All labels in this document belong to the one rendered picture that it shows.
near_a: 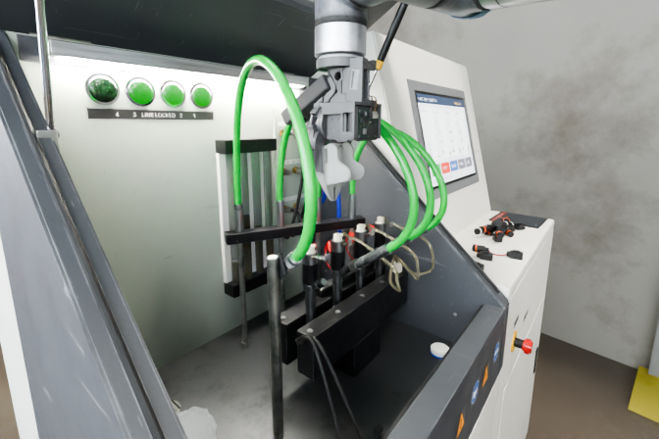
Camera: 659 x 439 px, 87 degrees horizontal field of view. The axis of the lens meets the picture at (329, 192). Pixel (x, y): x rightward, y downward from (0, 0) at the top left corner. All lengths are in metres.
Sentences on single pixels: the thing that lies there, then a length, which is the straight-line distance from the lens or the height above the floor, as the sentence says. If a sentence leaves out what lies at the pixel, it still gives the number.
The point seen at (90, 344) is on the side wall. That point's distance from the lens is 0.39.
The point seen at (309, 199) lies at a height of 1.24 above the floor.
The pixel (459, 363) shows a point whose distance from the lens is 0.65.
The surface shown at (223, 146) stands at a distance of 0.78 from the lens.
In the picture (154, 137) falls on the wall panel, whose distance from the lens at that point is 0.74.
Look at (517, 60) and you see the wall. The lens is 2.56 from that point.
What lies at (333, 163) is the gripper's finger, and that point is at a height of 1.27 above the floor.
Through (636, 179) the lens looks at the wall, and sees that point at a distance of 2.42.
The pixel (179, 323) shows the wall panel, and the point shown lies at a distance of 0.85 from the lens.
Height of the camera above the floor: 1.32
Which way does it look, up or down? 11 degrees down
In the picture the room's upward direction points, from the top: straight up
